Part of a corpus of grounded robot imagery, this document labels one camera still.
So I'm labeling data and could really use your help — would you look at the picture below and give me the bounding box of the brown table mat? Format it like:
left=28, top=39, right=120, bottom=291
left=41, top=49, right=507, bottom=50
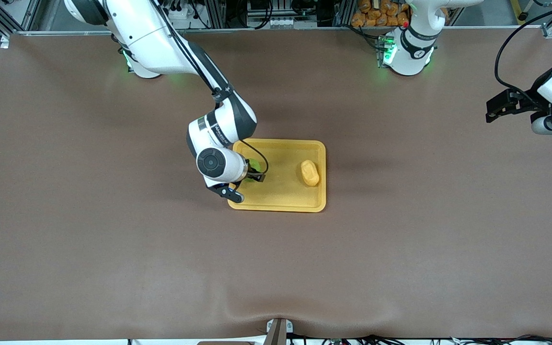
left=0, top=28, right=552, bottom=342

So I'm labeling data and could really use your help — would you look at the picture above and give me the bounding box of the pile of orange snacks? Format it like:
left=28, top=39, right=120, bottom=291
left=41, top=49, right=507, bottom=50
left=351, top=0, right=411, bottom=27

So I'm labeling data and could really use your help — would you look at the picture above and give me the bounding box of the white power strip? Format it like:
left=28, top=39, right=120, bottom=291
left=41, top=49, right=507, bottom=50
left=165, top=6, right=195, bottom=22

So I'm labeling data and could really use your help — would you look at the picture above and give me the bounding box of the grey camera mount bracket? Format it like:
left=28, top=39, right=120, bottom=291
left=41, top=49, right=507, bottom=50
left=265, top=318, right=294, bottom=345

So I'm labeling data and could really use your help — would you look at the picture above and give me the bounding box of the black cable bundle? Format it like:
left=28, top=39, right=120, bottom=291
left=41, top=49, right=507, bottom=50
left=290, top=334, right=552, bottom=345

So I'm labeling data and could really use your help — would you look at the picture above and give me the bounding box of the yellow potato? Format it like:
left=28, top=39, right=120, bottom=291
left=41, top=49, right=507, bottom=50
left=300, top=160, right=320, bottom=187

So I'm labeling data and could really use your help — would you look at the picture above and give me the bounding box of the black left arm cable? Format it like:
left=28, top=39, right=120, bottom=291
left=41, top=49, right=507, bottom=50
left=494, top=0, right=552, bottom=104

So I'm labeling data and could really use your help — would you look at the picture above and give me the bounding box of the yellow plastic tray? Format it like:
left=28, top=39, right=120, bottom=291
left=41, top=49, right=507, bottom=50
left=227, top=138, right=327, bottom=213

